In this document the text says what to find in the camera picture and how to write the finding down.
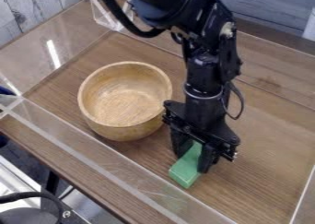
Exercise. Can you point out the green rectangular block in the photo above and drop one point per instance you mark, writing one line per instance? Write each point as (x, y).
(183, 171)

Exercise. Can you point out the clear acrylic tray wall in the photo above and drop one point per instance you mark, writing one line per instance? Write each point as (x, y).
(135, 195)

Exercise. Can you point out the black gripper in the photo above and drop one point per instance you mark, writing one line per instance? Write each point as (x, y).
(199, 121)

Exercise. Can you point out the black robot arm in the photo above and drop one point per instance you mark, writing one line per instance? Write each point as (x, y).
(203, 27)

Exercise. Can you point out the black table leg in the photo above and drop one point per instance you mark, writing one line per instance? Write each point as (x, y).
(52, 183)

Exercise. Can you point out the clear acrylic corner bracket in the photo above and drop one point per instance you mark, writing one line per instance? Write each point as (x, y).
(104, 17)

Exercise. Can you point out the wooden brown bowl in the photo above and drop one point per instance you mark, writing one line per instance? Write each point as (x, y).
(121, 98)

